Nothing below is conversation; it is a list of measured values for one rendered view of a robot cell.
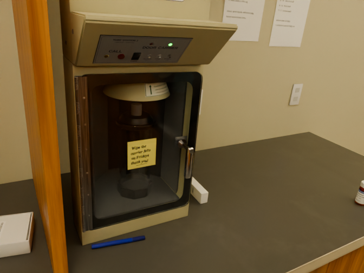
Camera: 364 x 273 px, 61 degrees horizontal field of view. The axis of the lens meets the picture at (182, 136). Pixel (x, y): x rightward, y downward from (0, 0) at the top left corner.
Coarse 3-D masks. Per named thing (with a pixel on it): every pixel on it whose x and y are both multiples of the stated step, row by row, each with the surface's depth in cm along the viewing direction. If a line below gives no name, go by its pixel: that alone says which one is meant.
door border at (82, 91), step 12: (84, 84) 64; (84, 96) 65; (84, 108) 66; (84, 120) 67; (84, 132) 68; (84, 144) 69; (84, 156) 70; (84, 168) 72; (84, 180) 73; (84, 192) 74; (84, 204) 75; (84, 216) 76
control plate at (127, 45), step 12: (108, 36) 55; (120, 36) 56; (132, 36) 57; (144, 36) 58; (96, 48) 58; (108, 48) 58; (120, 48) 60; (132, 48) 61; (144, 48) 62; (156, 48) 63; (168, 48) 64; (180, 48) 66; (96, 60) 61; (108, 60) 62; (120, 60) 63; (132, 60) 64; (144, 60) 66; (156, 60) 67; (168, 60) 69
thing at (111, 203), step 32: (96, 96) 67; (128, 96) 70; (160, 96) 74; (192, 96) 79; (96, 128) 69; (128, 128) 73; (160, 128) 78; (192, 128) 82; (96, 160) 72; (160, 160) 81; (192, 160) 87; (96, 192) 76; (128, 192) 80; (160, 192) 85; (96, 224) 79
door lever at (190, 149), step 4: (180, 140) 82; (184, 140) 82; (180, 144) 82; (184, 144) 81; (188, 148) 78; (192, 148) 79; (188, 152) 78; (192, 152) 79; (188, 156) 79; (192, 156) 79; (188, 160) 79; (188, 164) 80; (184, 168) 81; (188, 168) 80; (184, 172) 82; (188, 172) 81; (184, 176) 82; (188, 176) 81
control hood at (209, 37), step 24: (72, 24) 58; (96, 24) 52; (120, 24) 53; (144, 24) 55; (168, 24) 58; (192, 24) 60; (216, 24) 63; (72, 48) 61; (192, 48) 67; (216, 48) 70
